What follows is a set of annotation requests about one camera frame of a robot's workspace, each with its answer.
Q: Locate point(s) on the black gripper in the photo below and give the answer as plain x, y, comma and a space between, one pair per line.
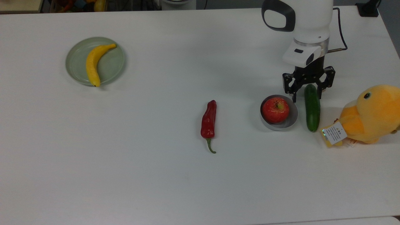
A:
310, 71

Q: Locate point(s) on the green cucumber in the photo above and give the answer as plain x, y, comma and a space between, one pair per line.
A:
312, 112

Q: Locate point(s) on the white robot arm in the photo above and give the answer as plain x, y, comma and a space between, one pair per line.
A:
312, 18

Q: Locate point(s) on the small grey metal bowl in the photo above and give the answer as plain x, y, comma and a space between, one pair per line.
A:
281, 127

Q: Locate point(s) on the red apple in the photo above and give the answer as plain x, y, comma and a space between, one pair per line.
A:
275, 111

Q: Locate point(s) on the yellow plush bird toy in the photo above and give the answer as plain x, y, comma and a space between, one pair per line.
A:
372, 115

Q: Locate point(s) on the black stand base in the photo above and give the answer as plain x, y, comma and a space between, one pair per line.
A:
368, 8

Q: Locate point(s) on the red chili pepper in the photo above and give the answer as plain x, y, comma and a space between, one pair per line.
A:
208, 122

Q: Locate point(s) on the pale green plate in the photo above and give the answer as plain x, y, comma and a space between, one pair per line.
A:
109, 68

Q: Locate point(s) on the yellow banana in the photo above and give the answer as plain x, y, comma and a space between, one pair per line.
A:
92, 65

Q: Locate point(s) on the yellow toy fruit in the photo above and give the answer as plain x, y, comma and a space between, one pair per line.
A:
100, 5

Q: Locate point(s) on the wooden board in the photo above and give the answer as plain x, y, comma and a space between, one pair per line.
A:
20, 5

